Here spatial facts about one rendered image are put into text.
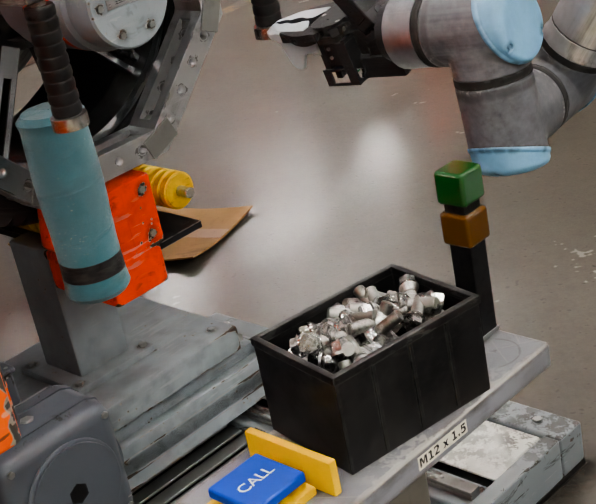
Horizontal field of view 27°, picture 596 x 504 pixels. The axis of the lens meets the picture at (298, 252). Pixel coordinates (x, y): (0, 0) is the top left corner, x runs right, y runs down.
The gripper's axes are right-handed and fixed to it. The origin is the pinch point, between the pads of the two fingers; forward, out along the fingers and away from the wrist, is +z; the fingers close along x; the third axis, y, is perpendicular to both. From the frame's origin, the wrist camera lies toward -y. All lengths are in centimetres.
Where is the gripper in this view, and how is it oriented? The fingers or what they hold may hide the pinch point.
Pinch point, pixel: (274, 26)
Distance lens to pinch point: 163.1
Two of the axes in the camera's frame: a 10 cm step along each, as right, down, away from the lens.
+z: -7.3, -0.5, 6.9
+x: 5.8, -5.9, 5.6
